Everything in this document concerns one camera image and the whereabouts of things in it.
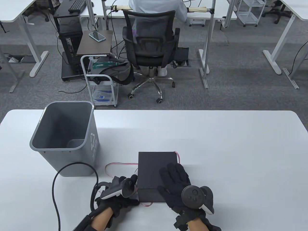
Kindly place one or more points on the person's left hand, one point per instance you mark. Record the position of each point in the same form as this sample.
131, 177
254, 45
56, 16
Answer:
120, 204

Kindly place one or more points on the person's right hand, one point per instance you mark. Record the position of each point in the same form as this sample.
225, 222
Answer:
175, 178

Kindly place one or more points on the black gift box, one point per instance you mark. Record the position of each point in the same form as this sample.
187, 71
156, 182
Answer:
151, 170

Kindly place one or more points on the pink ribbon bow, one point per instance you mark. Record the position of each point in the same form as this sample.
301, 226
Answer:
120, 163

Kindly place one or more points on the person's right forearm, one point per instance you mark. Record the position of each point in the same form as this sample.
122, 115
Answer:
197, 225

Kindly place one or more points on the person's left forearm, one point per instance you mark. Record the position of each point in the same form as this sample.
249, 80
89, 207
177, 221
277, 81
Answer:
102, 219

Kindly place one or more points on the black floor box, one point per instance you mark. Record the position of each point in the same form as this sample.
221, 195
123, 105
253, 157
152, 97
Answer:
181, 54

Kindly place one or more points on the grey white right hand controller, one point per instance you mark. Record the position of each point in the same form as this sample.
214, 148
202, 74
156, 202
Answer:
192, 197

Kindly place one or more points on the grey plastic trash bin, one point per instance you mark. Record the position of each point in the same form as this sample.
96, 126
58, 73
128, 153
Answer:
72, 163

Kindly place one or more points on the white rolling cart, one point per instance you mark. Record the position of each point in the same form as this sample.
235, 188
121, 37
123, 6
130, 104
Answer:
113, 89

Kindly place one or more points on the blue white packet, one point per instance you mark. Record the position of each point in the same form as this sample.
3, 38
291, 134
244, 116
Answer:
102, 96

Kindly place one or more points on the black mesh office chair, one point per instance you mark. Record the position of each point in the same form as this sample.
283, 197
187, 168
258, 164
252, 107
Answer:
146, 61

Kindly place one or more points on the grey backpack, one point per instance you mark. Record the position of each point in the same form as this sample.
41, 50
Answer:
115, 71

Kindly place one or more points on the green bottle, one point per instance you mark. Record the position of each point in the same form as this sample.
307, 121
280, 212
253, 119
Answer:
105, 64

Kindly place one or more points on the dark brown side table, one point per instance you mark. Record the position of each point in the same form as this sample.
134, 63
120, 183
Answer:
96, 47

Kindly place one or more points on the white cart base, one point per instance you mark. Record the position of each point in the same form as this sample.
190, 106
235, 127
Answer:
197, 22

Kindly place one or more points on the smartphone with teal case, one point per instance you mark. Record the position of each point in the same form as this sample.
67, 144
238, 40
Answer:
97, 36

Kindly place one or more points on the grey desk leg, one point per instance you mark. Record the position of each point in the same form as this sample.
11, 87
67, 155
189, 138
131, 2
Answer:
14, 79

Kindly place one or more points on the white desk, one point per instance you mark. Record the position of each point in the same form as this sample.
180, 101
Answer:
12, 9
223, 13
303, 6

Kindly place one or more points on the black computer tower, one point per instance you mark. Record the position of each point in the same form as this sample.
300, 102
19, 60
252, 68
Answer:
69, 36

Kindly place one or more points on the white power strip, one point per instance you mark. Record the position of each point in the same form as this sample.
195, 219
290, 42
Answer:
14, 59

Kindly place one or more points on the black swivel chair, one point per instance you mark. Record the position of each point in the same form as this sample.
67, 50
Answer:
276, 12

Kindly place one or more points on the black keyboard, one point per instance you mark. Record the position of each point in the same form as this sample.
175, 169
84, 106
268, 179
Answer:
77, 6

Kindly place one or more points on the black computer stand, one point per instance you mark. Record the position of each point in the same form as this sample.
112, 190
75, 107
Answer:
65, 9

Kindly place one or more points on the aluminium frame post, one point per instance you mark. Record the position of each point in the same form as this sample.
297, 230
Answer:
208, 36

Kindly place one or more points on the aluminium floor rail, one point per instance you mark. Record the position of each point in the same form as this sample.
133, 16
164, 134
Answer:
291, 78

